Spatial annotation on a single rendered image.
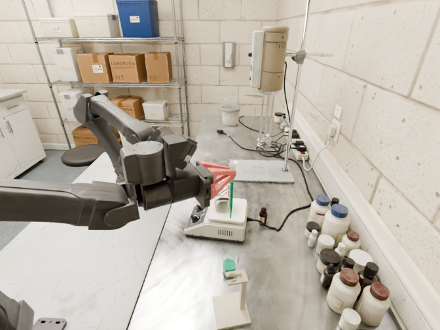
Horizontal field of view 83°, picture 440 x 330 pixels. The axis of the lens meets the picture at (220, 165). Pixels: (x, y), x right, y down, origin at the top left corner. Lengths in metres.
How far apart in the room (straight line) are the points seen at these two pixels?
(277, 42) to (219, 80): 2.16
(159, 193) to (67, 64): 2.87
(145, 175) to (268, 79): 0.70
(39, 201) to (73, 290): 0.43
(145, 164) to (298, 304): 0.52
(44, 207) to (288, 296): 0.59
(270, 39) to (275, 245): 0.71
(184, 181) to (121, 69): 2.58
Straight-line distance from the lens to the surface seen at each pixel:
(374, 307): 0.72
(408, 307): 0.77
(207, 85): 3.15
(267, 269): 0.79
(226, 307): 0.70
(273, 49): 1.01
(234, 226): 0.80
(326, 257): 0.78
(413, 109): 0.79
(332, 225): 0.85
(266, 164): 1.27
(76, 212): 0.45
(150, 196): 0.47
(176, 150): 0.44
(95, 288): 0.81
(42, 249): 1.00
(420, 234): 0.77
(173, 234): 0.88
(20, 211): 0.45
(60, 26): 3.19
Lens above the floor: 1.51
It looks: 29 degrees down
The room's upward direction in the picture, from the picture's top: straight up
